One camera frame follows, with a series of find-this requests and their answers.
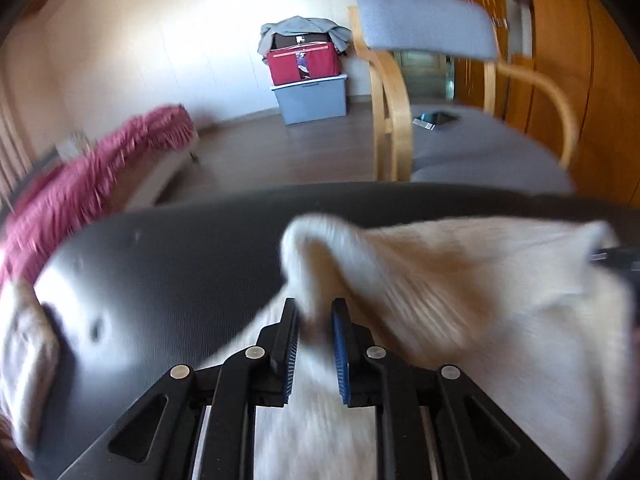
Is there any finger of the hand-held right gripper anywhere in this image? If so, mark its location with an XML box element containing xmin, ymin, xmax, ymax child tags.
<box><xmin>589</xmin><ymin>246</ymin><xmax>640</xmax><ymax>273</ymax></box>

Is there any grey plastic storage bin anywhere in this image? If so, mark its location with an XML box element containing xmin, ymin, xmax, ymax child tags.
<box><xmin>270</xmin><ymin>74</ymin><xmax>349</xmax><ymax>126</ymax></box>

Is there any red fabric storage box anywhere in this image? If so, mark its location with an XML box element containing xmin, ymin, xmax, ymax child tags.
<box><xmin>265</xmin><ymin>42</ymin><xmax>343</xmax><ymax>86</ymax></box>

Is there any bed base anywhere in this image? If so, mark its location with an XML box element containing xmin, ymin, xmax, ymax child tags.
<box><xmin>125</xmin><ymin>132</ymin><xmax>201</xmax><ymax>211</ymax></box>

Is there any grey wooden armchair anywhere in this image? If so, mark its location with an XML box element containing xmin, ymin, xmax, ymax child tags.
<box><xmin>347</xmin><ymin>0</ymin><xmax>581</xmax><ymax>196</ymax></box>

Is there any black smartphone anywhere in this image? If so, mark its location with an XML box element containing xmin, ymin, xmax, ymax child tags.
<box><xmin>412</xmin><ymin>111</ymin><xmax>460</xmax><ymax>131</ymax></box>

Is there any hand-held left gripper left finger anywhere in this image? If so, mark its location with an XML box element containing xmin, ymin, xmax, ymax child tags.
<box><xmin>57</xmin><ymin>297</ymin><xmax>301</xmax><ymax>480</ymax></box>

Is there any grey garment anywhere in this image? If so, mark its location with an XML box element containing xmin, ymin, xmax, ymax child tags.
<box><xmin>257</xmin><ymin>16</ymin><xmax>353</xmax><ymax>63</ymax></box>

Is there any white knit sweater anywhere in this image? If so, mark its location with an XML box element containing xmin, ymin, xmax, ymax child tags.
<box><xmin>200</xmin><ymin>212</ymin><xmax>636</xmax><ymax>480</ymax></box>

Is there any wooden wardrobe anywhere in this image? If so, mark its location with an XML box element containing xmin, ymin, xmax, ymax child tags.
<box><xmin>445</xmin><ymin>0</ymin><xmax>640</xmax><ymax>211</ymax></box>

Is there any red ruffled bedspread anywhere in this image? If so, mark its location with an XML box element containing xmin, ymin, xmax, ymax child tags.
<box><xmin>0</xmin><ymin>104</ymin><xmax>196</xmax><ymax>286</ymax></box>

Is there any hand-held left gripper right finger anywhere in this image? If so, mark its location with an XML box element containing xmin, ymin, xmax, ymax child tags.
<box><xmin>331</xmin><ymin>297</ymin><xmax>571</xmax><ymax>480</ymax></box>

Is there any folded beige cloth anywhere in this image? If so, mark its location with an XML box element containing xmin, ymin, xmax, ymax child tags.
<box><xmin>0</xmin><ymin>280</ymin><xmax>61</xmax><ymax>461</ymax></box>

